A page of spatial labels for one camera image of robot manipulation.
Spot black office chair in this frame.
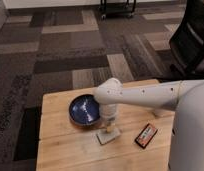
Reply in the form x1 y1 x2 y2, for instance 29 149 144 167
169 0 204 78

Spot dark blue bowl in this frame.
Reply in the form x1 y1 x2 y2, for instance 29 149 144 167
69 94 100 126

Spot white sponge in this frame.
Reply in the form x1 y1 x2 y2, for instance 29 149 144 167
96 127 121 145

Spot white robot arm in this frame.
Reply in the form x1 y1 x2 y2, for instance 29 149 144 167
94 78 204 171

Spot black orange snack packet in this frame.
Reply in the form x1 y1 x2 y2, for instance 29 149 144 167
135 123 158 149

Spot white cup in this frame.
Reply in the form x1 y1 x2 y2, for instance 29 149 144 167
152 109 164 117

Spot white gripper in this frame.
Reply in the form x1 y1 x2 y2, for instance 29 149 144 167
99 104 117 133

